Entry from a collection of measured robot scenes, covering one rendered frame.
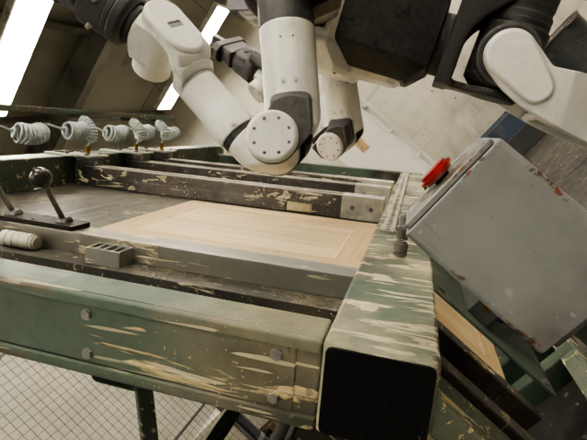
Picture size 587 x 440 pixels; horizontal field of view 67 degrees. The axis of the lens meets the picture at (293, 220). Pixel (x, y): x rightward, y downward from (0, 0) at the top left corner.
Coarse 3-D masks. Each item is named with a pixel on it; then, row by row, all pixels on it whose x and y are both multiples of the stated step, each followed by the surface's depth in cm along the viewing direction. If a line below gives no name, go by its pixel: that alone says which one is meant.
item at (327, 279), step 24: (48, 240) 85; (72, 240) 84; (96, 240) 82; (120, 240) 81; (144, 240) 81; (168, 240) 83; (144, 264) 80; (168, 264) 79; (192, 264) 78; (216, 264) 76; (240, 264) 75; (264, 264) 74; (288, 264) 74; (312, 264) 75; (288, 288) 74; (312, 288) 73; (336, 288) 71
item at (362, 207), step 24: (96, 168) 155; (120, 168) 153; (144, 192) 151; (168, 192) 149; (192, 192) 146; (216, 192) 144; (240, 192) 142; (264, 192) 140; (288, 192) 138; (312, 192) 136; (336, 192) 138; (336, 216) 135; (360, 216) 133
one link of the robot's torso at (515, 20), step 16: (496, 16) 81; (512, 16) 79; (480, 32) 83; (496, 32) 79; (528, 32) 78; (544, 32) 79; (480, 48) 80; (544, 48) 81; (480, 64) 81; (480, 80) 83
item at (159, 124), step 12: (156, 120) 201; (156, 156) 202; (168, 156) 201; (228, 168) 193; (240, 168) 191; (336, 180) 181; (348, 180) 180; (360, 180) 179; (372, 180) 178; (384, 180) 181
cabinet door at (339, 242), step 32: (128, 224) 100; (160, 224) 104; (192, 224) 106; (224, 224) 108; (256, 224) 111; (288, 224) 114; (320, 224) 117; (352, 224) 118; (288, 256) 86; (320, 256) 87; (352, 256) 89
